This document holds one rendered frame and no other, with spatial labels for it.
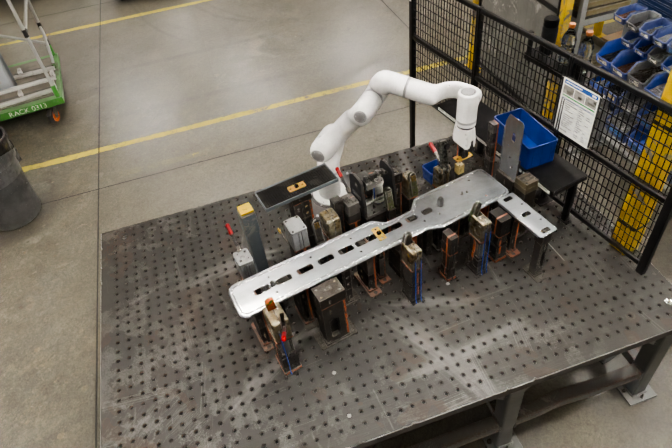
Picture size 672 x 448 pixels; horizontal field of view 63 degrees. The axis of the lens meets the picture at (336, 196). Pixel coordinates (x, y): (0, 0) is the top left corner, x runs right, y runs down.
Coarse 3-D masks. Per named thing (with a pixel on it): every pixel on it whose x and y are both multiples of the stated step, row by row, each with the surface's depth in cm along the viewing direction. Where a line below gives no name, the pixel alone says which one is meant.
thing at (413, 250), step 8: (408, 248) 236; (416, 248) 236; (408, 256) 238; (416, 256) 236; (408, 264) 242; (416, 264) 239; (408, 272) 247; (416, 272) 245; (408, 280) 251; (416, 280) 249; (400, 288) 264; (408, 288) 254; (416, 288) 252; (408, 296) 258; (416, 296) 256
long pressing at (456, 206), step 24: (432, 192) 267; (456, 192) 265; (480, 192) 264; (504, 192) 262; (408, 216) 257; (432, 216) 255; (456, 216) 254; (336, 240) 250; (384, 240) 247; (288, 264) 242; (312, 264) 241; (336, 264) 240; (240, 288) 235; (288, 288) 232; (240, 312) 226
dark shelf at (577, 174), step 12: (444, 108) 312; (456, 108) 310; (480, 108) 308; (480, 120) 300; (480, 132) 292; (540, 168) 268; (552, 168) 267; (564, 168) 266; (576, 168) 265; (540, 180) 261; (552, 180) 261; (564, 180) 260; (576, 180) 259; (552, 192) 255
